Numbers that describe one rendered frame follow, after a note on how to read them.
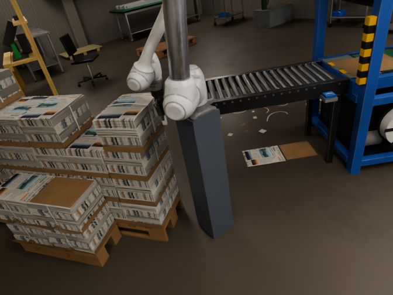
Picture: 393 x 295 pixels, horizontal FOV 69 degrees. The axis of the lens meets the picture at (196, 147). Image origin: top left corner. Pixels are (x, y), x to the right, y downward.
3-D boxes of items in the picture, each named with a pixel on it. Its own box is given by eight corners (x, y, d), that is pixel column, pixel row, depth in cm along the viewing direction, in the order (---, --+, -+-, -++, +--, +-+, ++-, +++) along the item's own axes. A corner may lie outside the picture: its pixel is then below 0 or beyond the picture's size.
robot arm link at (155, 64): (149, 76, 168) (140, 85, 158) (142, 49, 159) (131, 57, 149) (166, 75, 165) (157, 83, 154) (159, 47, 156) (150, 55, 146)
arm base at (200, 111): (222, 106, 170) (221, 98, 167) (192, 121, 160) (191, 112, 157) (203, 99, 183) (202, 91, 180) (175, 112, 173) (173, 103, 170)
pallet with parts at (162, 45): (172, 41, 787) (169, 26, 767) (197, 41, 732) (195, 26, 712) (135, 56, 709) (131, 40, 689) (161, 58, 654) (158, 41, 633)
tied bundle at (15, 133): (31, 148, 201) (15, 119, 188) (1, 146, 211) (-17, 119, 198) (66, 121, 230) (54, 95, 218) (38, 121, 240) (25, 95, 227)
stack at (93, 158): (168, 242, 217) (139, 154, 172) (49, 223, 256) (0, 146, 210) (184, 206, 247) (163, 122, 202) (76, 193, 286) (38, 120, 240)
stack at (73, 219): (102, 267, 208) (69, 209, 175) (24, 251, 233) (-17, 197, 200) (122, 235, 231) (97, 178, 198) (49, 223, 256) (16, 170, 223)
